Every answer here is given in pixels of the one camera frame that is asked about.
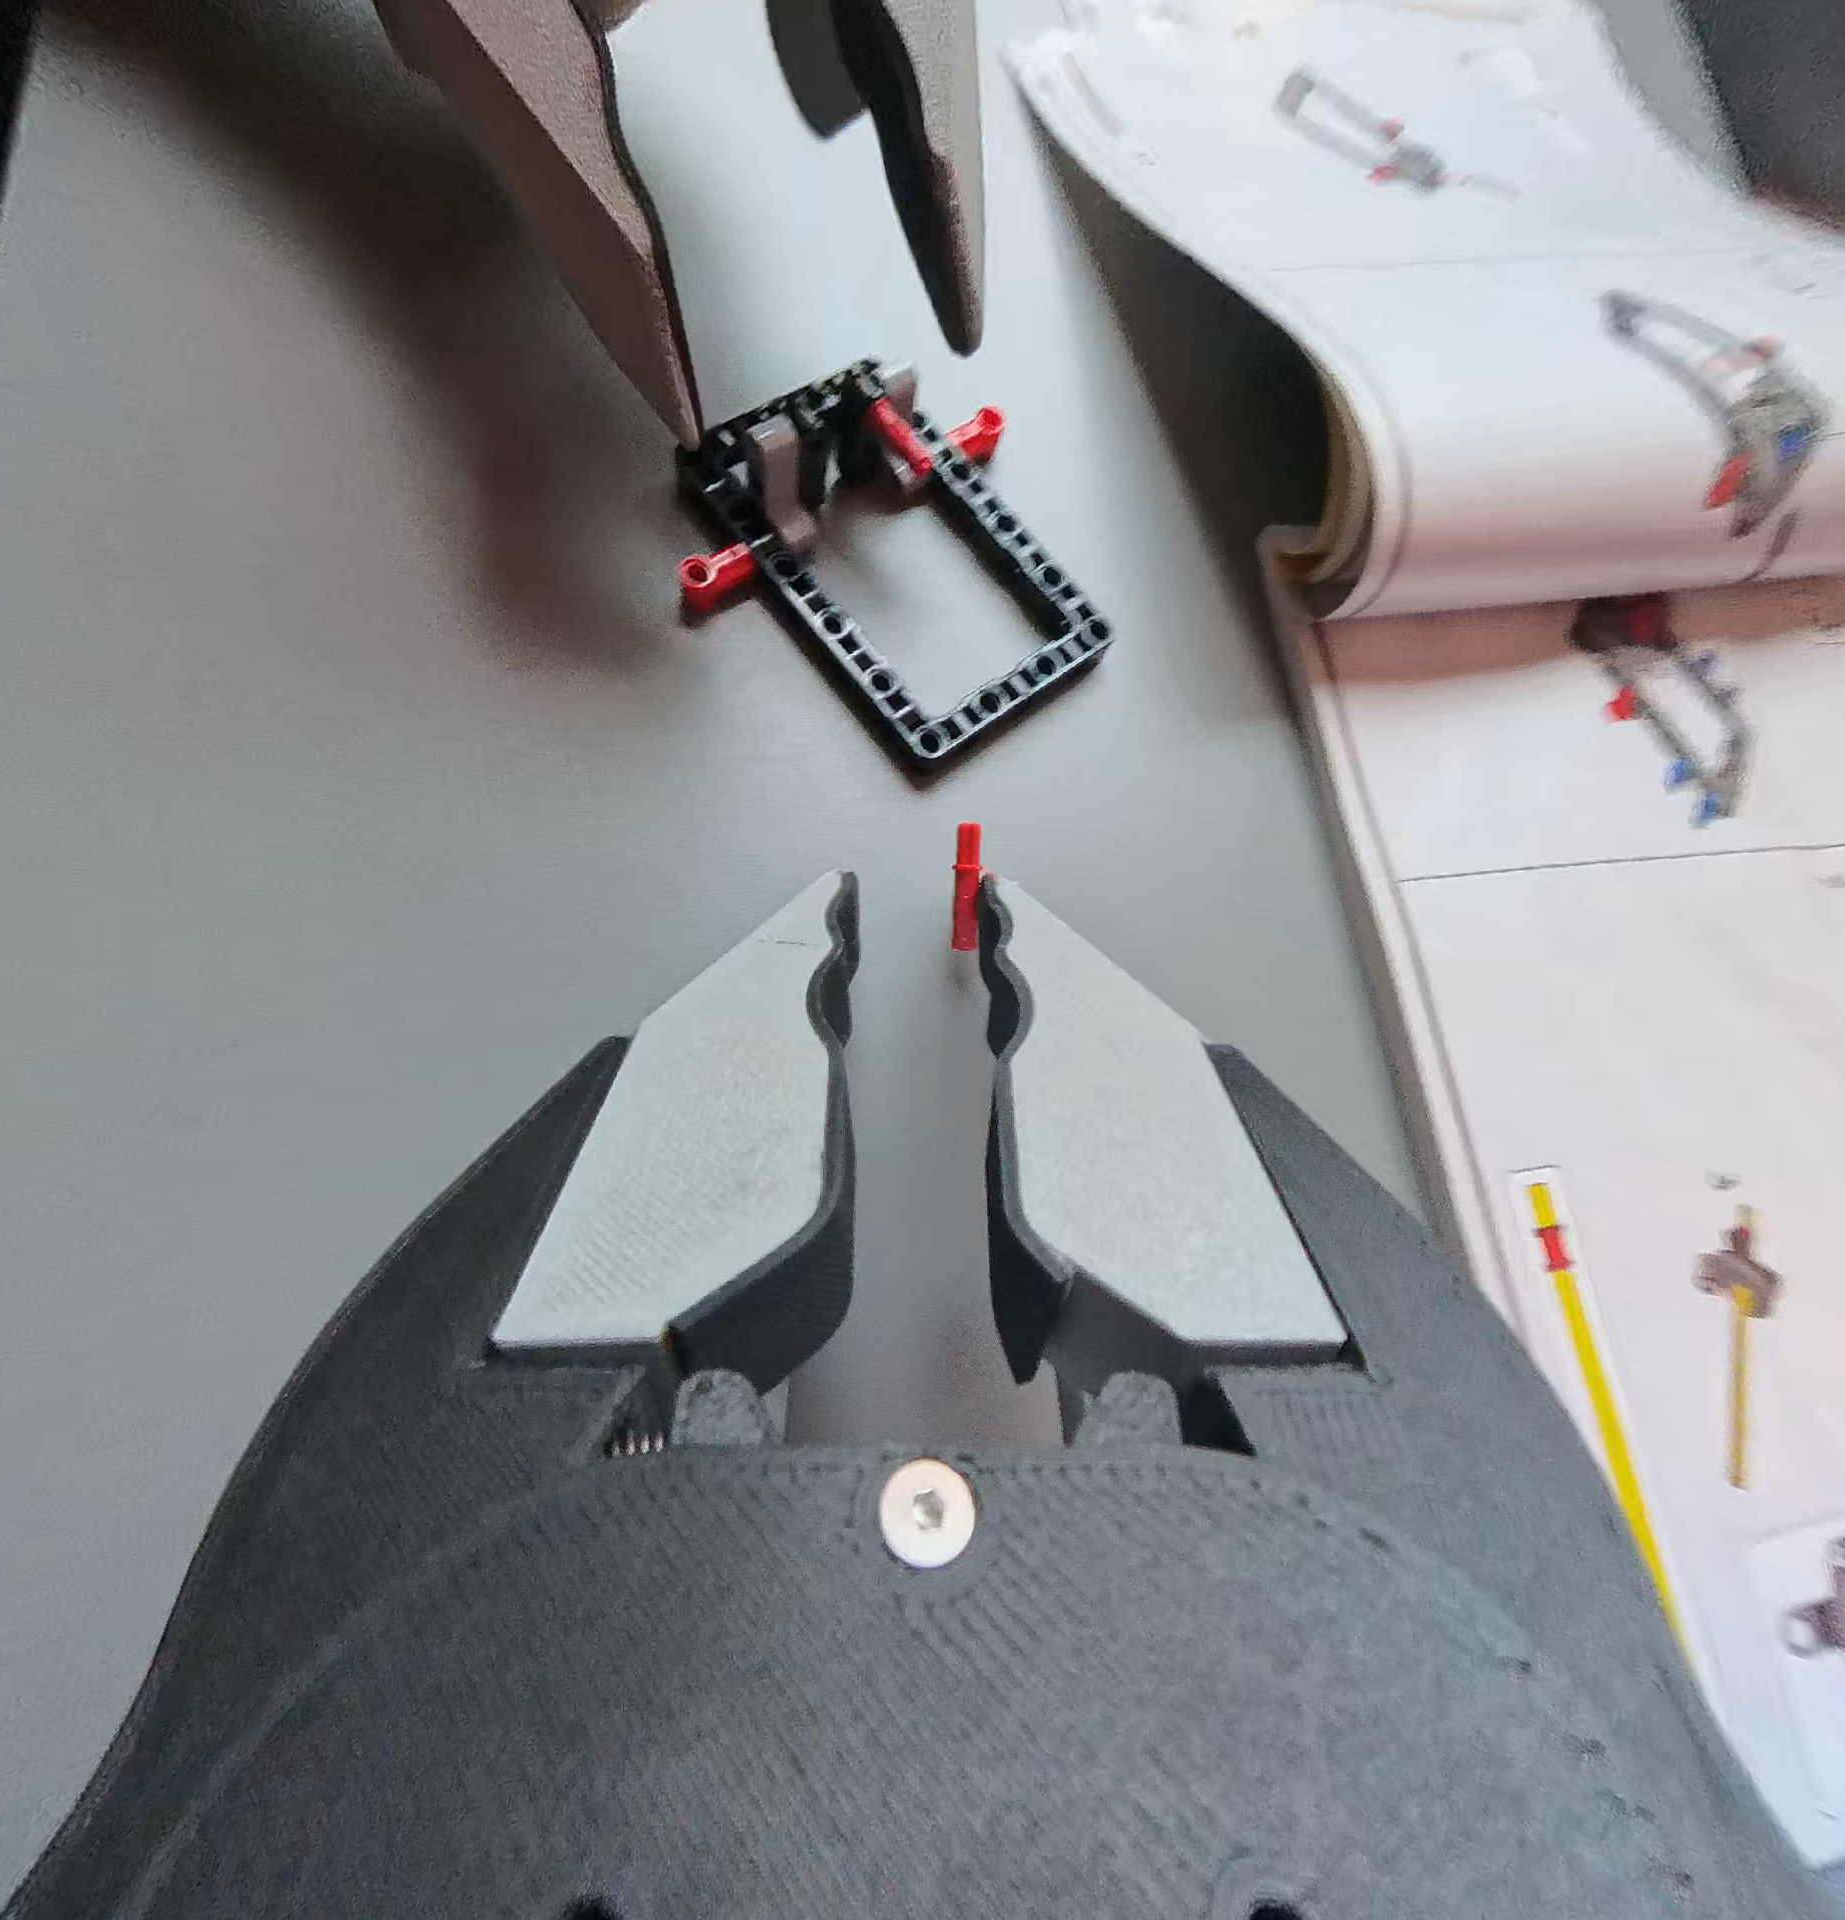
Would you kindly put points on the red lego axle pin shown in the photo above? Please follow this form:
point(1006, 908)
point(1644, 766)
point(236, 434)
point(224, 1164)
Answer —
point(965, 885)

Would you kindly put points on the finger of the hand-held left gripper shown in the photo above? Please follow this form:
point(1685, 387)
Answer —
point(921, 135)
point(547, 150)

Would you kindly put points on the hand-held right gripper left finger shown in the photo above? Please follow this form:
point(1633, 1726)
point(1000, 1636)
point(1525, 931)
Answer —
point(681, 1170)

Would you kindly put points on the black lego frame assembly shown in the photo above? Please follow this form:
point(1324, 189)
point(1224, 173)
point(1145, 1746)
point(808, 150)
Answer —
point(786, 480)

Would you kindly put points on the lego instruction booklet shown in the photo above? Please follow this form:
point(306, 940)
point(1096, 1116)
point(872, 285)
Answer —
point(1581, 976)

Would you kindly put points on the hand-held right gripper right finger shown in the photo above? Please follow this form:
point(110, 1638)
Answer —
point(1146, 1170)

